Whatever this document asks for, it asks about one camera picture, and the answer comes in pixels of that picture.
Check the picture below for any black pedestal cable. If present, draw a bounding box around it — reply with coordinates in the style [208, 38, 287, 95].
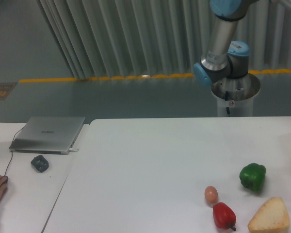
[224, 90, 231, 116]

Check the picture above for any white pleated curtain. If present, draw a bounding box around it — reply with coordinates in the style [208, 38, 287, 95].
[38, 0, 291, 80]

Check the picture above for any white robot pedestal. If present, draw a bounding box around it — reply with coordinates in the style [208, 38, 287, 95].
[211, 73, 260, 117]

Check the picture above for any brown egg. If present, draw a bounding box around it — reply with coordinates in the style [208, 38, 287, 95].
[204, 186, 218, 204]

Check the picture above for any green bell pepper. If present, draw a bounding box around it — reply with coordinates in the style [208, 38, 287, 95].
[239, 163, 266, 193]

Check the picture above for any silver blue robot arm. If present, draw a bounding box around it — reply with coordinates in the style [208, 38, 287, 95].
[194, 0, 260, 88]

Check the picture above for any red bell pepper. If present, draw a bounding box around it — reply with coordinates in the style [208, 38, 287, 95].
[212, 202, 236, 231]

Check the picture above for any black mouse cable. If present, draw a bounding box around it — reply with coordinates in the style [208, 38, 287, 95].
[3, 127, 27, 177]

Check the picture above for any bread slice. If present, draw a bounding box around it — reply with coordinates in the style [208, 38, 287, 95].
[248, 197, 290, 233]

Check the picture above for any silver closed laptop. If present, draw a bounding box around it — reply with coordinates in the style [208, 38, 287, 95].
[9, 116, 85, 154]

